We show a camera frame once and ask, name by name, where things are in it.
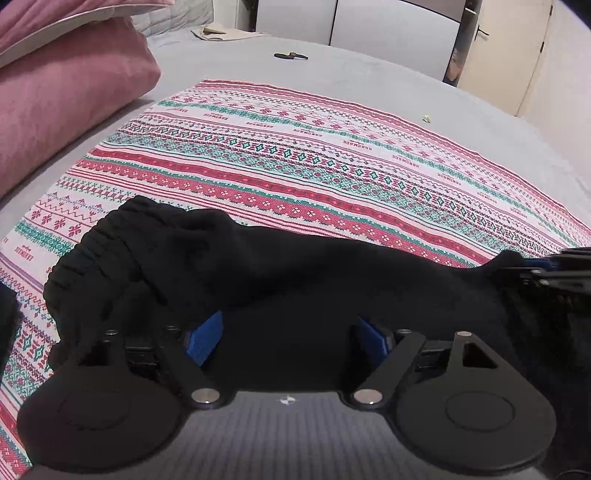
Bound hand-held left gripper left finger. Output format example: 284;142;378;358
95;310;225;409

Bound white wardrobe door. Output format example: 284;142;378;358
253;0;467;79

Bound white-edged pink pillow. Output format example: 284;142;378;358
0;0;176;69

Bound patterned red green cloth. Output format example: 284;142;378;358
0;78;583;472

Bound black pants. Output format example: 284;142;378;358
44;195;591;476

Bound grey bed sheet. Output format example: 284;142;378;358
0;22;591;250

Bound beige cloth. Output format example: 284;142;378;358
191;27;273;42

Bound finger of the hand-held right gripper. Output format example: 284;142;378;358
517;246;591;296

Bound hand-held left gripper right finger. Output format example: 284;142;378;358
350;316;499;411

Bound cream door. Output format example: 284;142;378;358
457;0;591;130

